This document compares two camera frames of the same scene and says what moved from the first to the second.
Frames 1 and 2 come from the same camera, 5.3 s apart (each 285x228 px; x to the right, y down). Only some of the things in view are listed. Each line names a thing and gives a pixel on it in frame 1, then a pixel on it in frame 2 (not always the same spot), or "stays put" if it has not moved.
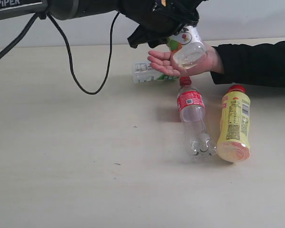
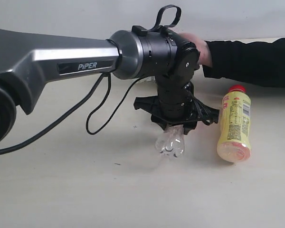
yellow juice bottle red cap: [233, 141] stays put
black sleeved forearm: [265, 64] stays put
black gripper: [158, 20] → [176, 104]
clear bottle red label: [191, 106] → [171, 142]
